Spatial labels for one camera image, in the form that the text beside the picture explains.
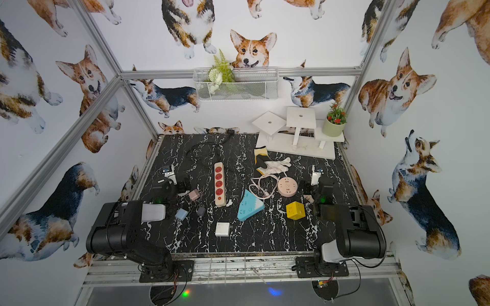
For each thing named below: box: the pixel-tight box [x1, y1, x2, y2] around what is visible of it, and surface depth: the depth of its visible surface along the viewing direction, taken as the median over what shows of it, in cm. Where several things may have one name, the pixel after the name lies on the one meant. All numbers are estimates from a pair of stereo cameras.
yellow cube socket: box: [285, 201, 306, 220], surface depth 86 cm
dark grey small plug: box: [196, 206, 207, 217], surface depth 90 cm
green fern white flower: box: [207, 49, 236, 95], surface depth 84 cm
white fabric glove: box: [255, 156, 292, 175], surface depth 106 cm
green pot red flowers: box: [322, 102, 348, 138], surface depth 95 cm
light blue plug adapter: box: [174, 207, 189, 222], surface depth 89 cm
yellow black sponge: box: [253, 145, 270, 169], surface depth 112 cm
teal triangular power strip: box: [237, 189, 266, 222], surface depth 89 cm
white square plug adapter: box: [215, 221, 231, 238], surface depth 83 cm
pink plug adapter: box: [188, 188, 201, 201], surface depth 95 cm
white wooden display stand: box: [251, 107, 345, 161], surface depth 112 cm
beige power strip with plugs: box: [213, 161, 227, 208], surface depth 97 cm
